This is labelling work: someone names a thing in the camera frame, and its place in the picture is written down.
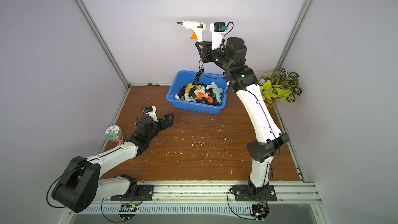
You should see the small white red glue gun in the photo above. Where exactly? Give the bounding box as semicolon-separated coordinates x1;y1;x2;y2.
177;20;207;42

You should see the mint glue gun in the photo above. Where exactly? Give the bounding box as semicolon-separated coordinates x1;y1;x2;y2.
206;82;223;105

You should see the yellow glue gun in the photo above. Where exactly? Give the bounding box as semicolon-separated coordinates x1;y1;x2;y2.
184;83;194;95

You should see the white orange glue gun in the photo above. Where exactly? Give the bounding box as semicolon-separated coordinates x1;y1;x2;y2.
194;86;211;99

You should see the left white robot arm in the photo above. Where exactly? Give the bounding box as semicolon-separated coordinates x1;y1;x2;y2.
46;114;174;213

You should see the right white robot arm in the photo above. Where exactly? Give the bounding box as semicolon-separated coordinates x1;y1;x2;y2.
195;37;290;198

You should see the blue plastic storage box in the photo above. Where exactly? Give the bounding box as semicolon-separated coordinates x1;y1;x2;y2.
166;71;228;115

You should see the glass jar floral lid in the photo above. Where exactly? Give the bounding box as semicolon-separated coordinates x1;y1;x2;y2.
105;125;125;143

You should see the potted green plant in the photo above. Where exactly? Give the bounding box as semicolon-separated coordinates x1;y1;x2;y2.
259;68;303;110

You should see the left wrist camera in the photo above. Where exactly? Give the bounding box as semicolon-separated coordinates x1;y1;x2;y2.
144;106;158;122

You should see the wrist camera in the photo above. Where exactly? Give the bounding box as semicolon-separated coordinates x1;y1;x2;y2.
210;21;234;50
144;106;158;122

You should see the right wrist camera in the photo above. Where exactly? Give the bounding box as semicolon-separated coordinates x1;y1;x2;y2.
210;21;234;50

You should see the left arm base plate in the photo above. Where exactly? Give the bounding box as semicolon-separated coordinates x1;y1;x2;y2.
110;184;154;202

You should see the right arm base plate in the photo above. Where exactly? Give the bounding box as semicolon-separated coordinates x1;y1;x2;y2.
231;184;277;202

